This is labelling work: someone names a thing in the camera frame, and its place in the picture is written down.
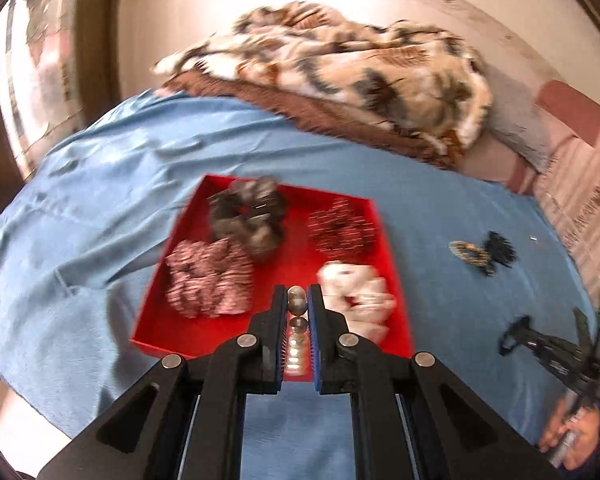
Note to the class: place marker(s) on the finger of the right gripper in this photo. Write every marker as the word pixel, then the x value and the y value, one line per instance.
pixel 557 355
pixel 583 331

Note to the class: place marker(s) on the red plaid scrunchie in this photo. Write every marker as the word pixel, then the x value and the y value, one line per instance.
pixel 209 279

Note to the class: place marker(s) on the red tray box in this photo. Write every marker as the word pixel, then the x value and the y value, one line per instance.
pixel 160 330

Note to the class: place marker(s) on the black hair claw clip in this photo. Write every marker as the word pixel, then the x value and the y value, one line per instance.
pixel 499 252

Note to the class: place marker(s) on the light blue cloth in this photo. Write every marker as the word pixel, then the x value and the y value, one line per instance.
pixel 80 244

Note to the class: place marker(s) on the grey pillow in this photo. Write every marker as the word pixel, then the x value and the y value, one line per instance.
pixel 515 120

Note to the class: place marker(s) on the striped floral pillow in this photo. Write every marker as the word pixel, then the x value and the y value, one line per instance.
pixel 569 195

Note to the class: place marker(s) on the white dotted scrunchie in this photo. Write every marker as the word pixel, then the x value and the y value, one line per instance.
pixel 360 294

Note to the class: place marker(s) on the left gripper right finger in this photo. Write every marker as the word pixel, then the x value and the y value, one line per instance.
pixel 413 418

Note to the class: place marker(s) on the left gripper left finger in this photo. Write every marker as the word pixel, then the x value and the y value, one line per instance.
pixel 184 419

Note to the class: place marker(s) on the dark red dotted scrunchie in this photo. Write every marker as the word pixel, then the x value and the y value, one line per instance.
pixel 339 232

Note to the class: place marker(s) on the stained glass door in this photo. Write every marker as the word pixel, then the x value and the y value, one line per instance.
pixel 58 72

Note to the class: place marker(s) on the grey black scrunchie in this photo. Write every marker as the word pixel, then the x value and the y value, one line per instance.
pixel 250 212

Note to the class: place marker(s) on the leaf pattern blanket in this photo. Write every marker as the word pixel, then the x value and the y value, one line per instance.
pixel 413 89

